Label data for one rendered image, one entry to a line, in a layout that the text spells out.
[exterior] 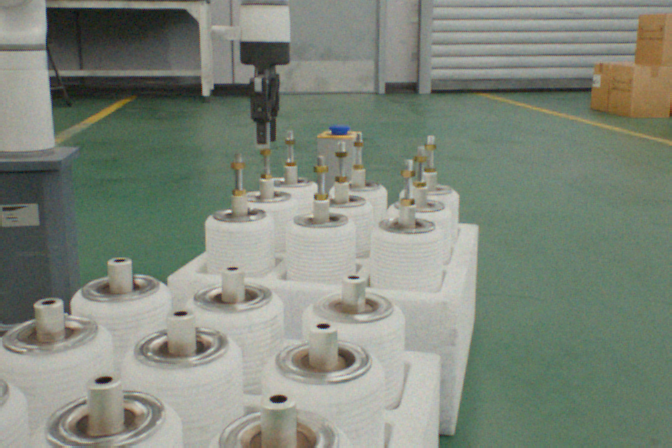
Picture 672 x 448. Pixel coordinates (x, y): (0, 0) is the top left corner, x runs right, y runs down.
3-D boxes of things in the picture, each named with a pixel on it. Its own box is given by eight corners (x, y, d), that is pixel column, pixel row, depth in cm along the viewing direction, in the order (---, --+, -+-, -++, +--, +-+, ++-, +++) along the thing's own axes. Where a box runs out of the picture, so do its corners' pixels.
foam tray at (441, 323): (172, 400, 103) (166, 277, 99) (265, 302, 140) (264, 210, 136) (453, 437, 94) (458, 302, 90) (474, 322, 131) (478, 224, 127)
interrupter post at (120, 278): (104, 295, 73) (102, 263, 72) (116, 287, 75) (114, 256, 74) (126, 297, 72) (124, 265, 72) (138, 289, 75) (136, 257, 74)
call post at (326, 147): (316, 295, 144) (316, 137, 137) (326, 284, 150) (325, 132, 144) (352, 299, 142) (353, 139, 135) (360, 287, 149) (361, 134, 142)
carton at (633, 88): (669, 117, 442) (675, 66, 435) (630, 118, 440) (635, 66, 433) (644, 112, 471) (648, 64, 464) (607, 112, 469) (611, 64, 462)
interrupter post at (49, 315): (30, 343, 62) (26, 306, 61) (47, 332, 64) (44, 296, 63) (56, 346, 61) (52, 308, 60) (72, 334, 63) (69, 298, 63)
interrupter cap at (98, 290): (65, 302, 71) (65, 295, 71) (106, 277, 78) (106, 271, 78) (138, 308, 69) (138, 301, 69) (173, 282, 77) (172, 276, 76)
